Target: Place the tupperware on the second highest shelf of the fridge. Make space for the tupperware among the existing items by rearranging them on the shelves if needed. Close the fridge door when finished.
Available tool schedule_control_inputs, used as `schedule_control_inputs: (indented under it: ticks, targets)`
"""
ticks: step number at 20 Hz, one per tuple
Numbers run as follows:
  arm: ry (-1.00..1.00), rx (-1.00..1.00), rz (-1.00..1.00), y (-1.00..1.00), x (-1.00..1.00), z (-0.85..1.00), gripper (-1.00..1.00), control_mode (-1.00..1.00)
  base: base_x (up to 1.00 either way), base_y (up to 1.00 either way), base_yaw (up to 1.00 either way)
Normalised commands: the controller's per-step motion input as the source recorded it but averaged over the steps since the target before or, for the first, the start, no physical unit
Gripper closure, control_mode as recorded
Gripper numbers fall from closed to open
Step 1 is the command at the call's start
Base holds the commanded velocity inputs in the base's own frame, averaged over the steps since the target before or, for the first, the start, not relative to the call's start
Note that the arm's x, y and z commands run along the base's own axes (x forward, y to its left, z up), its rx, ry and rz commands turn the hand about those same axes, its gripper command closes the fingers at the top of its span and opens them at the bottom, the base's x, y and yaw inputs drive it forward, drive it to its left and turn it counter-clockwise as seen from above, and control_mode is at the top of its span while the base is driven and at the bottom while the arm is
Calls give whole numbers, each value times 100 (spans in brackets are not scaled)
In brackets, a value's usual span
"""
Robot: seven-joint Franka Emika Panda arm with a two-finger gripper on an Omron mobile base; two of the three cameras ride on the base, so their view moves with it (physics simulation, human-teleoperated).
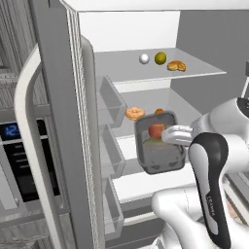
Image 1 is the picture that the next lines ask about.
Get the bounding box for clear fridge door bin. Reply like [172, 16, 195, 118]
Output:
[96, 75, 128, 129]
[98, 123, 127, 180]
[101, 176, 125, 241]

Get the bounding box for grey tupperware container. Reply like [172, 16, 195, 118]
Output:
[133, 110, 188, 175]

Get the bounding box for black oven with blue display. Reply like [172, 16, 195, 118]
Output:
[0, 108, 63, 226]

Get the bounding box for olive green lime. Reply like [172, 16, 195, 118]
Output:
[154, 52, 167, 66]

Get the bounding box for golden brown croissant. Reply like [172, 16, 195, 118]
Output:
[166, 60, 187, 73]

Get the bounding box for glass fridge shelf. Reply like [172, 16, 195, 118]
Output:
[93, 47, 228, 86]
[111, 159, 199, 204]
[111, 87, 212, 141]

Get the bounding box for grey fridge body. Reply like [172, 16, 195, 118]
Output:
[61, 0, 249, 249]

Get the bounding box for white egg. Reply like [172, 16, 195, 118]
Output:
[138, 53, 151, 65]

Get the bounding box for white curved fridge door handle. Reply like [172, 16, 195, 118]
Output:
[14, 43, 66, 249]

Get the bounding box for glazed orange donut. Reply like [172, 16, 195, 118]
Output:
[124, 106, 146, 122]

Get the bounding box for grey fridge door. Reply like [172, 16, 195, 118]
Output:
[28, 0, 107, 249]

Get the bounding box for red apple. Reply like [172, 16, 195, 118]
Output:
[148, 122, 167, 140]

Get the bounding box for grey wall cupboards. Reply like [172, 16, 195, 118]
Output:
[0, 0, 42, 111]

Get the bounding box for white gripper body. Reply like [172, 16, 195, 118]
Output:
[160, 124, 195, 148]

